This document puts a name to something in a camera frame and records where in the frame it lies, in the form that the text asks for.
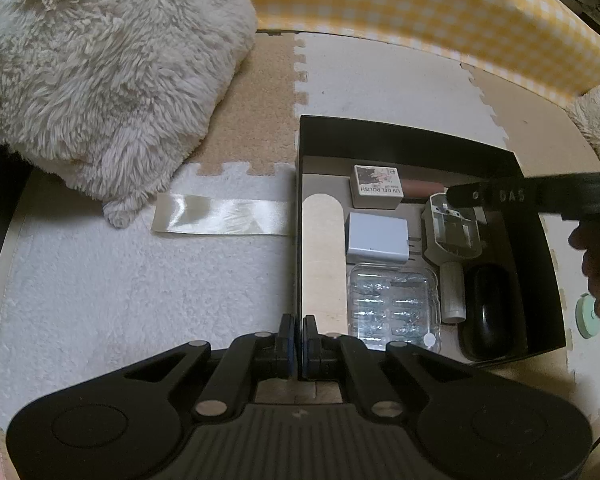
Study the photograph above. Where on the white charger adapter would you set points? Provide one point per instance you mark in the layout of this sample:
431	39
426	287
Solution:
377	240

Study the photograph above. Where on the silver cylinder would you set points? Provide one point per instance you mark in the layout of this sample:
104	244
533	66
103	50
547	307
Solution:
452	292

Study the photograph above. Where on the small white printed box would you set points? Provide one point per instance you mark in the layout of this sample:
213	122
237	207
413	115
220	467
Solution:
377	185

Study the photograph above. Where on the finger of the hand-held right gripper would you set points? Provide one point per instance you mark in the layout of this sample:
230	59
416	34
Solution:
530	195

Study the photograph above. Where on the yellow checked cloth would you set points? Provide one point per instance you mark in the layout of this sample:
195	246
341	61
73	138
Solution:
430	10

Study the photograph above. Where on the black cardboard box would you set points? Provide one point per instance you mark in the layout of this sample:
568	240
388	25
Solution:
405	147

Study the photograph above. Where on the grey handheld device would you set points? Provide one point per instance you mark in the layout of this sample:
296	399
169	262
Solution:
452	232

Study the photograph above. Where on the white foam mat tile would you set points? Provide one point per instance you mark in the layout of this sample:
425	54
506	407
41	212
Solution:
590	380
395	85

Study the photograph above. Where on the cream satin ribbon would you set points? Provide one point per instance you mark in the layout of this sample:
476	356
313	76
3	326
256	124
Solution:
215	215

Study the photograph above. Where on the beige nail file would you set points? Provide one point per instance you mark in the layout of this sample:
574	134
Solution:
325	260

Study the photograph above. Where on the pale green round disc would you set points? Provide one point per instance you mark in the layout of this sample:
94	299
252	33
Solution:
587	316

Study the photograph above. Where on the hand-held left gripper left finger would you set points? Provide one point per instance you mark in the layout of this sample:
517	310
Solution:
289	347

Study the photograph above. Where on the beige foam mat tile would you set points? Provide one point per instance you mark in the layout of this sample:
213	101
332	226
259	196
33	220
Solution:
540	120
260	110

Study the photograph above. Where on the brown tube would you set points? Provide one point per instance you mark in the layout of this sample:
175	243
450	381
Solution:
422	188

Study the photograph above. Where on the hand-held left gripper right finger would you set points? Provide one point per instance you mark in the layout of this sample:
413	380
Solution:
310	347

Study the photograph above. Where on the black oval case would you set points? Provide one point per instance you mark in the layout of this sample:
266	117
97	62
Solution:
490	310

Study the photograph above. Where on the clear plastic case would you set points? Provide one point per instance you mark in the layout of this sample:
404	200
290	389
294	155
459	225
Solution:
392	305

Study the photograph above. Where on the white fluffy cushion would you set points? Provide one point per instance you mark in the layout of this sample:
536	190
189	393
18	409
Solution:
105	60

